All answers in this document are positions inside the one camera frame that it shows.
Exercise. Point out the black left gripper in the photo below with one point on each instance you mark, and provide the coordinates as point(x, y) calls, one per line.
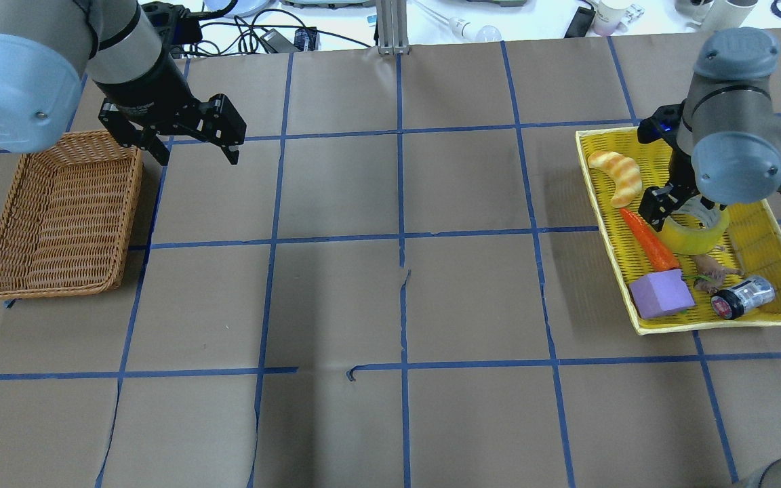
point(148, 88)

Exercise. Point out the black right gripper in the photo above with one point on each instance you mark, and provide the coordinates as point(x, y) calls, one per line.
point(660, 204)

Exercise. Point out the yellow packing tape roll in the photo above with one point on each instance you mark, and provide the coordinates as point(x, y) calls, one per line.
point(694, 228)

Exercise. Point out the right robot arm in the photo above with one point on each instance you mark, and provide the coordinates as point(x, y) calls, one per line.
point(725, 136)

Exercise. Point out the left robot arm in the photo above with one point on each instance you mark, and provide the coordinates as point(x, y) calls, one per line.
point(48, 47)

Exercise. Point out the toy croissant bread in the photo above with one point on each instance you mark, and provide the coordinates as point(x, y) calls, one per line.
point(623, 171)

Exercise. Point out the orange toy carrot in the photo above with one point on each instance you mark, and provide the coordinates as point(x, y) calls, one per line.
point(658, 254)

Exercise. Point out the brown toy creature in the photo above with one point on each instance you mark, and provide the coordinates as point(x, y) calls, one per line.
point(710, 275)

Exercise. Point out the purple foam cube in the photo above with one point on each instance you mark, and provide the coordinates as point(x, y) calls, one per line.
point(661, 294)

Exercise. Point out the small silver battery can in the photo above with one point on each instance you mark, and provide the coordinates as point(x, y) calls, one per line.
point(739, 299)

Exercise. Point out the brown wicker basket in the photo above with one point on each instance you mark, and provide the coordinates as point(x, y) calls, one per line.
point(68, 218)

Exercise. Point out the aluminium frame post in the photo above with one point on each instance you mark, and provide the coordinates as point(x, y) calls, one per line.
point(392, 27)

